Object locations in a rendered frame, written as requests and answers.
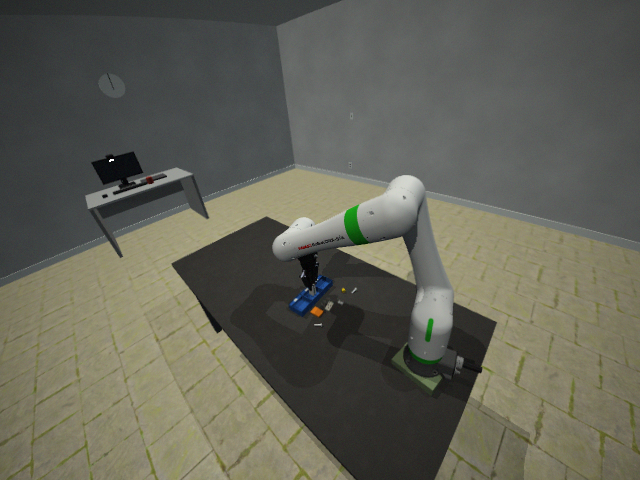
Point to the blue three-compartment bin rack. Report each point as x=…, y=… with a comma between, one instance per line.
x=307, y=301

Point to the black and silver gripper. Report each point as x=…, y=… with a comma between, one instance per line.
x=311, y=275

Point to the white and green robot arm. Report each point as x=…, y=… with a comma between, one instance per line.
x=383, y=218

